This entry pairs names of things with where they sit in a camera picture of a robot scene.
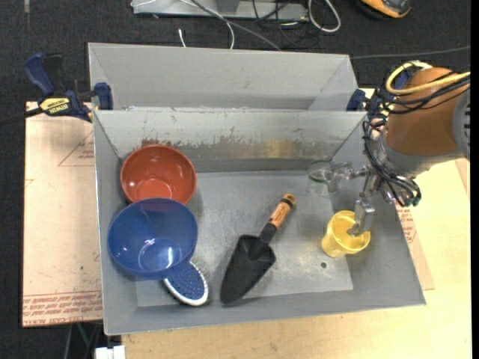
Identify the brown cardboard board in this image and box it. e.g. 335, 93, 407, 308
22, 101, 436, 328

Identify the yellow plastic cup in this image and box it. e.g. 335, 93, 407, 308
320, 209, 372, 258

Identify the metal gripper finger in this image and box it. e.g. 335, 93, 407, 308
327, 162, 366, 194
347, 199, 376, 237

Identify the blue plastic bowl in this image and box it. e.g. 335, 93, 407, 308
107, 197, 199, 280

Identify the red plastic bowl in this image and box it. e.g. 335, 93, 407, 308
119, 144, 198, 206

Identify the black trowel with orange handle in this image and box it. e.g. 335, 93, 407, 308
219, 193, 296, 305

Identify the grey metal bin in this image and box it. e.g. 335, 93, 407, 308
88, 42, 427, 337

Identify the clear glass cup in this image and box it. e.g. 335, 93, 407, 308
305, 159, 338, 198

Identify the blue and white hairbrush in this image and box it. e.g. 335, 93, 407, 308
162, 260, 210, 307

